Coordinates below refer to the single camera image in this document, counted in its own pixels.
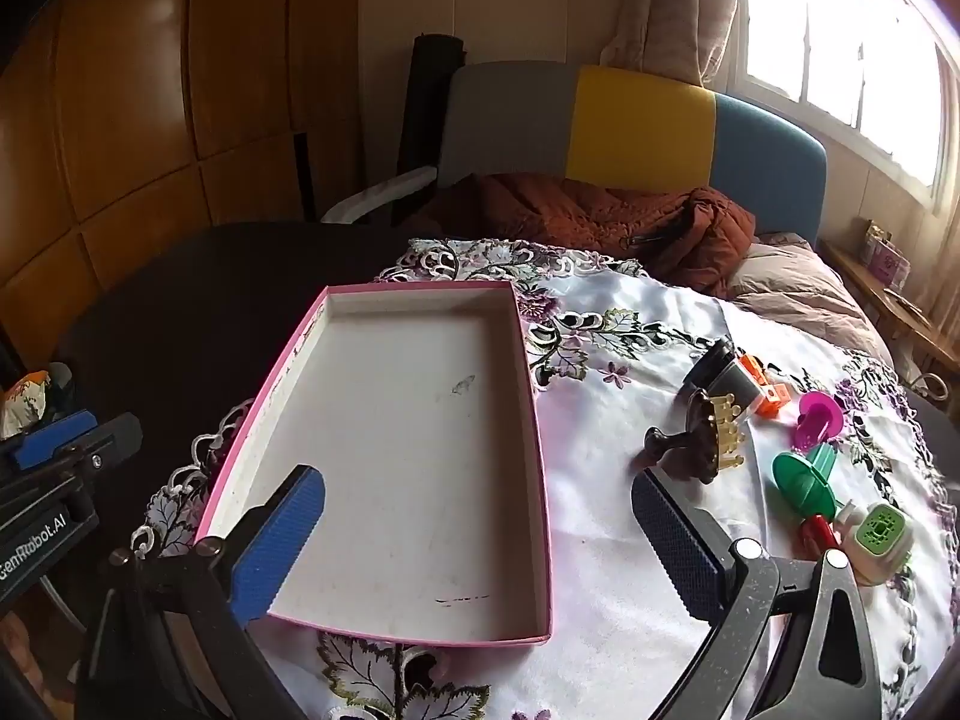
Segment green flanged cylinder toy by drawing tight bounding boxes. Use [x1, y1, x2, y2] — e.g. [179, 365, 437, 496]
[771, 442, 838, 522]

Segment rust brown quilted jacket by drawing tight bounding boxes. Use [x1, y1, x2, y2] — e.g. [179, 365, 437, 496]
[404, 172, 755, 296]

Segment red metallic capsule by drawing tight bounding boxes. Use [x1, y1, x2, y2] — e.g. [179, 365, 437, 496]
[797, 514, 839, 561]

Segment white embroidered floral tablecloth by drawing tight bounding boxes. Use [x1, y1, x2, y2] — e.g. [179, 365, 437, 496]
[130, 237, 960, 720]

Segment green white round toy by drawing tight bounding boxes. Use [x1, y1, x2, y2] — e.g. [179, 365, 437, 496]
[833, 502, 914, 587]

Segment white pillow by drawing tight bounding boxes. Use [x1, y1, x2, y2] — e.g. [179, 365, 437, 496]
[322, 166, 438, 224]

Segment wooden side table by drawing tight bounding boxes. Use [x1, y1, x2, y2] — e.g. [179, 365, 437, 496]
[818, 241, 958, 374]

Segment multicolour sofa backrest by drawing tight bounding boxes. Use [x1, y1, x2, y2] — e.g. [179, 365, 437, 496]
[438, 60, 827, 242]

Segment brown comb massager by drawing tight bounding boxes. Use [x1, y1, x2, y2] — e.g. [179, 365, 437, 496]
[638, 388, 745, 484]

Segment dark grey cylinder cup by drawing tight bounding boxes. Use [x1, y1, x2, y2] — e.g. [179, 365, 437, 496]
[683, 338, 761, 410]

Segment snack bag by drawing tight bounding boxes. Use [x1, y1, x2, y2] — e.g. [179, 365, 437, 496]
[2, 362, 73, 440]

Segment pink shallow cardboard box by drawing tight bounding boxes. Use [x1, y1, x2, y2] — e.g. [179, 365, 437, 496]
[199, 281, 553, 647]

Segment orange cube blocks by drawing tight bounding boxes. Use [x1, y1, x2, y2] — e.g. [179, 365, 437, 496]
[739, 355, 793, 419]

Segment purple gift box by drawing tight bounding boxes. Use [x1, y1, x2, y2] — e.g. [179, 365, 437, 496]
[859, 221, 911, 291]

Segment magenta funnel toy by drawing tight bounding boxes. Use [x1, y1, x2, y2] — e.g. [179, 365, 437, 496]
[793, 392, 844, 454]

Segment beige curtain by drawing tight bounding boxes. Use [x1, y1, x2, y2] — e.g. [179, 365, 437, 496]
[601, 0, 739, 86]

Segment pink beige duvet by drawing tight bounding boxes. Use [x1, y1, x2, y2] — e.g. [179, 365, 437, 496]
[727, 232, 893, 366]

